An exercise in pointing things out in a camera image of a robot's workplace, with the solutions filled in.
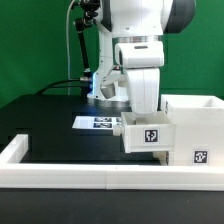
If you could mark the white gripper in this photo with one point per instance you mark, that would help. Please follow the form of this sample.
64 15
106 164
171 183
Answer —
142 89

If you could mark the white drawer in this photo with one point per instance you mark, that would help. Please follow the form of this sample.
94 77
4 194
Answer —
165 158
151 133

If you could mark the white drawer cabinet box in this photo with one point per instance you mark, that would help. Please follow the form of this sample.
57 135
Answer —
199 136

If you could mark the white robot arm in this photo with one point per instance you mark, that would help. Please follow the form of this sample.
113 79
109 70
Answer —
133 21

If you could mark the fiducial marker sheet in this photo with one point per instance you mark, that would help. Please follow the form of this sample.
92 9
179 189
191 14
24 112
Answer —
95 122

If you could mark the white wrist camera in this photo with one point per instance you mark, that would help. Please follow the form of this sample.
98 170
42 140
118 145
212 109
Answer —
140 55

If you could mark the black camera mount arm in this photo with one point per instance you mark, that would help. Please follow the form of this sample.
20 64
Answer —
89 8

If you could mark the white U-shaped frame wall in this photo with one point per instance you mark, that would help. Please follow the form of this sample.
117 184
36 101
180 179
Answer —
14 173

